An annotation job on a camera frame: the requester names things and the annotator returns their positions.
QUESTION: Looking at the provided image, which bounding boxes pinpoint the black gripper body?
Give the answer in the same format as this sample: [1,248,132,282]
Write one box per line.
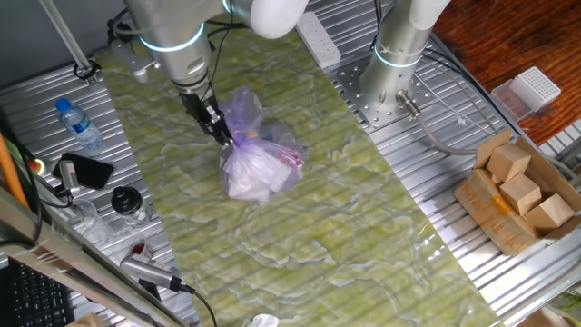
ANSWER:
[172,77,222,131]

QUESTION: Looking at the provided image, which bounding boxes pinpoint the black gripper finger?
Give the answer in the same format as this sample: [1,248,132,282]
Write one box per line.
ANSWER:
[197,118,228,148]
[204,103,235,147]

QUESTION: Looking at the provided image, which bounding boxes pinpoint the purple translucent plastic bag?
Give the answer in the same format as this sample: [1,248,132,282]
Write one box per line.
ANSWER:
[218,85,308,203]

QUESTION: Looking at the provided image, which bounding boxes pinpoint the glass jar black lid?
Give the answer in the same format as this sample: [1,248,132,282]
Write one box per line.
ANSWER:
[110,185,152,228]

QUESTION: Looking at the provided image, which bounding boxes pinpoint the clear water bottle blue cap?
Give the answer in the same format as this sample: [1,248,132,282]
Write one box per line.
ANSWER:
[54,97,105,152]

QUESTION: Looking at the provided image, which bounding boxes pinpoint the black smartphone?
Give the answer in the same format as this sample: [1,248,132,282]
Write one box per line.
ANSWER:
[51,152,116,192]

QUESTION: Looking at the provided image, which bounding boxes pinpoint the white power strip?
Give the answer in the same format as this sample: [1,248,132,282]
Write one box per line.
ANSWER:
[294,11,343,70]

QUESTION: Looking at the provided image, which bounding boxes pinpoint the glass cup with red inside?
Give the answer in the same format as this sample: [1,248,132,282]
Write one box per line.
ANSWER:
[119,237,154,265]

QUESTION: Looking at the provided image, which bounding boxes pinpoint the thin aluminium pole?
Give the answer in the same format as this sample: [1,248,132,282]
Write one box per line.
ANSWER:
[37,0,100,87]

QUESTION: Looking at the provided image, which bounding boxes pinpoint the green marble pattern mat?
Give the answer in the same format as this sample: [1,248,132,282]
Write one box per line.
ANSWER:
[94,12,501,327]

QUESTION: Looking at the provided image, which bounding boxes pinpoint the clear glass cup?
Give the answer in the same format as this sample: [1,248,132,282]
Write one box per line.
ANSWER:
[66,199,115,247]

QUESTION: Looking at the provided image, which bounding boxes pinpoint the red emergency stop button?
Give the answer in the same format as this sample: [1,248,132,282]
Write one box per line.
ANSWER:
[27,157,48,178]

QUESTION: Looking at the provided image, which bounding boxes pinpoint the white crumpled tissue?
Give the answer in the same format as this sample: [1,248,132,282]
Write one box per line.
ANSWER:
[246,312,281,327]

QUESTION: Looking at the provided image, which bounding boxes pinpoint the orange rod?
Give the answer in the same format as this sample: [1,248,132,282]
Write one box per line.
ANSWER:
[0,133,31,211]

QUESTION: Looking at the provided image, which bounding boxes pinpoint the black keyboard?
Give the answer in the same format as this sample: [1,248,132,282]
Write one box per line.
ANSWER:
[0,257,76,327]

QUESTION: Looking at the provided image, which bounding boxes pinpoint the brown cardboard box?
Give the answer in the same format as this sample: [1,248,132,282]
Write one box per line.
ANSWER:
[453,128,581,258]

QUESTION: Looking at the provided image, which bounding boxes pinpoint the clear plastic box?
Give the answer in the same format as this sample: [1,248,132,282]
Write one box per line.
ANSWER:
[489,79,533,124]

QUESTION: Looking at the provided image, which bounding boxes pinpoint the brown wooden table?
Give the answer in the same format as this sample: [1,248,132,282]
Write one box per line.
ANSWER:
[429,0,581,147]

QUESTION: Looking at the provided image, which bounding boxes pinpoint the large wooden block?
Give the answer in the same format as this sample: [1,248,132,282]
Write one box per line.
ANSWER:
[522,192,577,231]
[486,143,533,184]
[498,173,544,217]

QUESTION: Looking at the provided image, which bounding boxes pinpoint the white pipette tip box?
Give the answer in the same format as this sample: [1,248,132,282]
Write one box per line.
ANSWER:
[507,65,563,114]

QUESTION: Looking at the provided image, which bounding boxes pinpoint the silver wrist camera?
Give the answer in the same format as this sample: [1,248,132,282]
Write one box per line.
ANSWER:
[108,37,161,85]

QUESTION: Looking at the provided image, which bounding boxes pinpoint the black cable tie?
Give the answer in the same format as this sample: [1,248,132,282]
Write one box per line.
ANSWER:
[73,59,103,82]

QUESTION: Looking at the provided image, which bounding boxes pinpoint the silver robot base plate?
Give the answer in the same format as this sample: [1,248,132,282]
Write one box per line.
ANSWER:
[332,54,438,129]

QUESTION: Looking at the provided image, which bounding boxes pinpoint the silver depth camera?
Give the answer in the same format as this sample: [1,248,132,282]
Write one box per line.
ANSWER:
[119,253,183,292]

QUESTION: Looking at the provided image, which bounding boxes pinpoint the black camera cable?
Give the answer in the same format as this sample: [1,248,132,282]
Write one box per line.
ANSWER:
[179,282,220,327]

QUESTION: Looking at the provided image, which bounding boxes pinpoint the thick black cable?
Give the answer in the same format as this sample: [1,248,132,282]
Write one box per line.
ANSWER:
[0,108,74,250]

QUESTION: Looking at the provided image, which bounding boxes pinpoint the aluminium frame beam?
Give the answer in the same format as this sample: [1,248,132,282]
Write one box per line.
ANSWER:
[0,184,188,327]

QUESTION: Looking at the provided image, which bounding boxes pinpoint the grey base hose cable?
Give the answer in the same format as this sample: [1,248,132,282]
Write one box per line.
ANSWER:
[395,89,578,179]

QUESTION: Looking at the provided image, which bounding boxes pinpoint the thin black base cables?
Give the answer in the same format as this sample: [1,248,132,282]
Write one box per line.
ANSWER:
[419,47,517,137]

